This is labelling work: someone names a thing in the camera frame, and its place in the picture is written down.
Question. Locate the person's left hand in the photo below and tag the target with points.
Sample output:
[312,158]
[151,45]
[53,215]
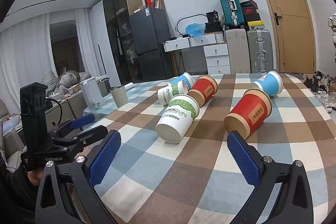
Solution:
[34,177]

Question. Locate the beige sofa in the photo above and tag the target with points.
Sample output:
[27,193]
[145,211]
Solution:
[8,140]

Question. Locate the black bag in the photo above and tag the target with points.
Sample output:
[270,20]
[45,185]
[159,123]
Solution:
[213,22]

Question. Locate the blue paper cup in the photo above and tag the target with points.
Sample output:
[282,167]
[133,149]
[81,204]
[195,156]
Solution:
[270,85]
[183,80]

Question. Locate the rolled white paper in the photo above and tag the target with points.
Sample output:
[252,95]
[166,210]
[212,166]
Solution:
[132,86]

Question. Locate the dark glass cabinet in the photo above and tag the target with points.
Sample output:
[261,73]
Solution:
[118,35]

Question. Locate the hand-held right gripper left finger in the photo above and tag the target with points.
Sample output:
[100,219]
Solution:
[105,157]

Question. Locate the large red paper cup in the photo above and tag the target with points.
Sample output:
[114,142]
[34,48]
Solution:
[249,113]

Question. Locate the beige suitcase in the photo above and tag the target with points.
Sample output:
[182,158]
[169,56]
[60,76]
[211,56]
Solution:
[236,52]

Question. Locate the white curtain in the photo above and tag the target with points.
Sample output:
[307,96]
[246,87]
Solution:
[82,40]
[23,56]

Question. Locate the pile of shoes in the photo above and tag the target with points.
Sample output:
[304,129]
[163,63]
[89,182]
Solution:
[321,87]

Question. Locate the large white green paper cup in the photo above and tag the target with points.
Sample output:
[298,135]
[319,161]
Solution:
[176,121]

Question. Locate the white desk with drawers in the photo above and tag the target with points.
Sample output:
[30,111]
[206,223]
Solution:
[181,43]

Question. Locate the teal suitcase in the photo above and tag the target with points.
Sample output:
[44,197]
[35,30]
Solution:
[231,7]

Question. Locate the wooden door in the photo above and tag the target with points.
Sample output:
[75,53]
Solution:
[288,22]

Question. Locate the white electric kettle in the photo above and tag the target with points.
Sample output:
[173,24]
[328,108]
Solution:
[90,94]

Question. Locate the black red shoe box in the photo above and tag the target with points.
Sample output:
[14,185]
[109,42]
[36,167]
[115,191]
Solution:
[249,10]

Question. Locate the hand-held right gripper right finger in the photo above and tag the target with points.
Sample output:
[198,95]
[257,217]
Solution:
[242,161]

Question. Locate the white robot figure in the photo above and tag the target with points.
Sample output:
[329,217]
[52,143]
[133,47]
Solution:
[332,29]

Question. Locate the blue plastic bag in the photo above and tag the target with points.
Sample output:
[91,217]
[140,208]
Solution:
[195,29]

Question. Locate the cardboard box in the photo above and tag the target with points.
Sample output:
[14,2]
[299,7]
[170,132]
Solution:
[157,1]

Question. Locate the grey blanket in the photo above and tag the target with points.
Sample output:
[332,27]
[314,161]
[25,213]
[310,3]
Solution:
[65,79]

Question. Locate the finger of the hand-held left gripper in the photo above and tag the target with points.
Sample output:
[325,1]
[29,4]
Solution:
[92,132]
[82,120]

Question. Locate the white wardrobe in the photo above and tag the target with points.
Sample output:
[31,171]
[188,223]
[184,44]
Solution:
[101,40]

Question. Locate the person's left forearm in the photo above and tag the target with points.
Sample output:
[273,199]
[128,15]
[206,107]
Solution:
[13,187]

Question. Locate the checkered tablecloth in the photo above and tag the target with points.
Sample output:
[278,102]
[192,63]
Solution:
[183,169]

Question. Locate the silver suitcase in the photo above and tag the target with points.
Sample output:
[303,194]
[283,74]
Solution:
[260,50]

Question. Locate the cardboard boxes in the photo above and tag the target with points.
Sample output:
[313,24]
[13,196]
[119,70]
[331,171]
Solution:
[67,107]

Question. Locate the dark grey fridge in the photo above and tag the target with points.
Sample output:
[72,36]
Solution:
[149,43]

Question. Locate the white drawer unit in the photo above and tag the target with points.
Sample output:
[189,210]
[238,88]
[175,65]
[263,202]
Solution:
[218,60]

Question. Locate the small white green paper cup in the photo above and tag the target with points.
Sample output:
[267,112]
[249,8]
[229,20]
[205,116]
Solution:
[168,94]

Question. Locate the red bag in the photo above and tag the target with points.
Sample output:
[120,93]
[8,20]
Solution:
[148,0]

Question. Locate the grey tumbler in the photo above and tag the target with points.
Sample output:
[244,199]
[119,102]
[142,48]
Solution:
[119,96]

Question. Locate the small red paper cup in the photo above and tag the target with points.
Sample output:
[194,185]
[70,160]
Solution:
[203,91]

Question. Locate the black yellow shoe box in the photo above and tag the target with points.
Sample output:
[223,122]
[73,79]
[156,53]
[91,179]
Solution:
[254,25]

